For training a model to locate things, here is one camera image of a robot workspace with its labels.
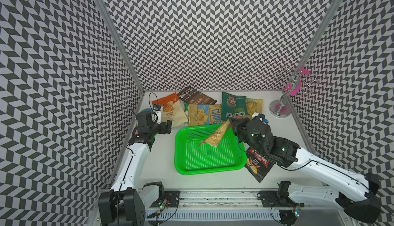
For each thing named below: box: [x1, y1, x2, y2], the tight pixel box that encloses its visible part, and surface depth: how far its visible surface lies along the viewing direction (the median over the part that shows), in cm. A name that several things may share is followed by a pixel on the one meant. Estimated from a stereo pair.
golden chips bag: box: [198, 120, 230, 148], surface depth 64 cm
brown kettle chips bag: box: [177, 86, 218, 105], surface depth 114 cm
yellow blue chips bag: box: [188, 104, 224, 127], surface depth 104 cm
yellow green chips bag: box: [246, 98, 264, 119], surface depth 110 cm
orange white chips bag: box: [151, 92, 189, 128], surface depth 107 cm
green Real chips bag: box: [220, 91, 248, 122], surface depth 110 cm
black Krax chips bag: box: [244, 147, 275, 183], surface depth 82 cm
